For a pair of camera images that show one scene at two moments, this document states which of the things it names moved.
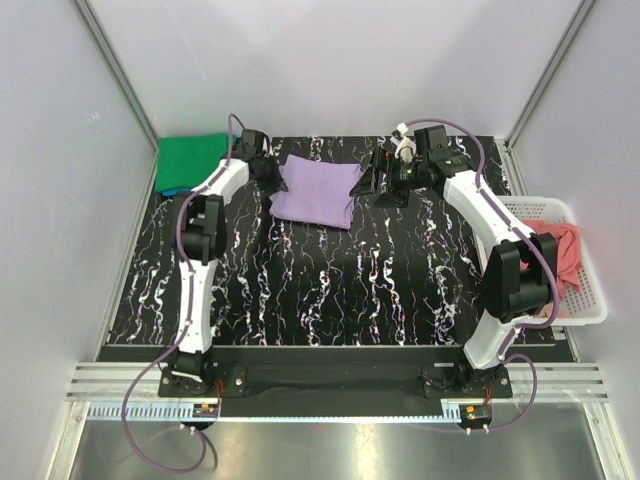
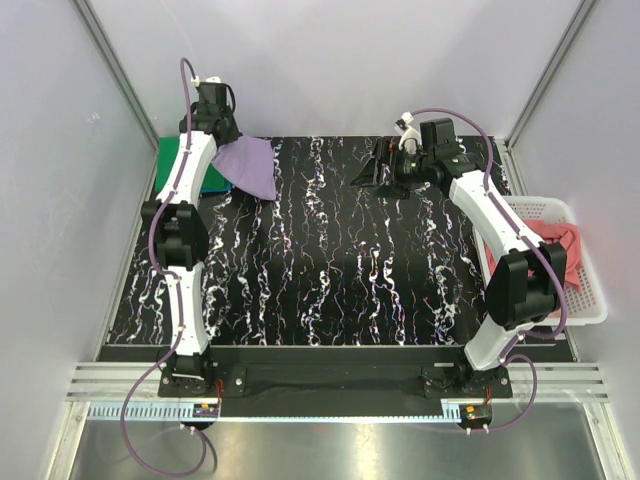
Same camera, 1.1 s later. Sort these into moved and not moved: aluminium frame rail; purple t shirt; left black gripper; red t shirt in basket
Moved: left black gripper; purple t shirt
Not moved: aluminium frame rail; red t shirt in basket
